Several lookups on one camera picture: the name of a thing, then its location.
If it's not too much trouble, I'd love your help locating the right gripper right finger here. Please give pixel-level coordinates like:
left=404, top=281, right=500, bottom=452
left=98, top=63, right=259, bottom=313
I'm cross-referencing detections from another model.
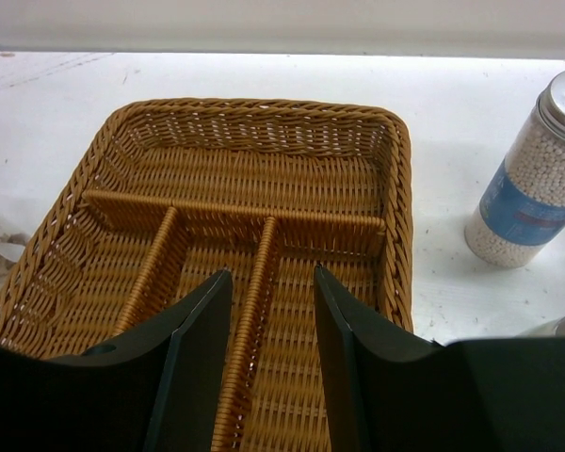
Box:
left=314, top=266, right=565, bottom=451

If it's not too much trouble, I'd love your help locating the brown wicker divided tray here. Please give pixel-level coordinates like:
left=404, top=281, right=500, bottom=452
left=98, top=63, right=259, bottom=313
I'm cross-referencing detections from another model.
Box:
left=0, top=98, right=413, bottom=451

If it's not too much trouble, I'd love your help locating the silver-lid jar blue label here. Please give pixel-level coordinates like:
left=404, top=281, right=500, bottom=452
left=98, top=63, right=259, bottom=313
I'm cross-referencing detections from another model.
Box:
left=464, top=71, right=565, bottom=268

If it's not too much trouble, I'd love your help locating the dark-lid spice grinder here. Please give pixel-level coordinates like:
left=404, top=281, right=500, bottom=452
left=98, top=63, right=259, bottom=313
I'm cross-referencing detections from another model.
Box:
left=517, top=316, right=565, bottom=338

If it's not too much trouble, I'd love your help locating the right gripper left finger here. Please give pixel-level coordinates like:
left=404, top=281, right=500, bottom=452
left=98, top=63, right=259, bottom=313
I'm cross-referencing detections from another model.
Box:
left=0, top=270, right=233, bottom=451

